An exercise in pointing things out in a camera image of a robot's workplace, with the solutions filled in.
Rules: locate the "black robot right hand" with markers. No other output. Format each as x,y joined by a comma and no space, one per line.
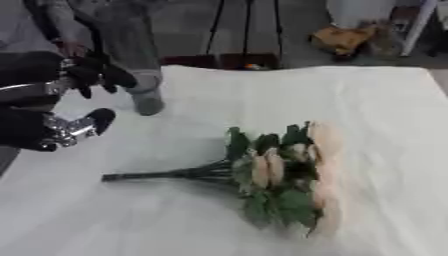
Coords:
104,118

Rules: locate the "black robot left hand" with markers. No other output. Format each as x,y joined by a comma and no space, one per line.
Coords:
96,74

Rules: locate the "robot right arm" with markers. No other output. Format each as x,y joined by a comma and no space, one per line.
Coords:
20,128

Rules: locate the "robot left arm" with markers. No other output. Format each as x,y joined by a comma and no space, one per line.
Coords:
29,68

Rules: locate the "tall clear glass vase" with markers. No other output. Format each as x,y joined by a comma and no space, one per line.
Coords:
146,83

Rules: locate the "person's hand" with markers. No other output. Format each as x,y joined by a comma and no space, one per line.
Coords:
74,49

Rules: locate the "person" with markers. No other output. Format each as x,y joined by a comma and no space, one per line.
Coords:
61,20

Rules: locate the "dark red box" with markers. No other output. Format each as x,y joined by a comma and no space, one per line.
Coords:
233,60

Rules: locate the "black tripod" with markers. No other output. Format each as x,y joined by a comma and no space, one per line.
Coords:
247,26

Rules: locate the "pale pink rose bouquet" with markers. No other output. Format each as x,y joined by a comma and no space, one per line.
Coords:
274,166

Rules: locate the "white container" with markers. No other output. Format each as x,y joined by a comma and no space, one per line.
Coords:
360,11

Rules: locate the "white slanted pole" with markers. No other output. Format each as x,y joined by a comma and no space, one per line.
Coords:
419,26

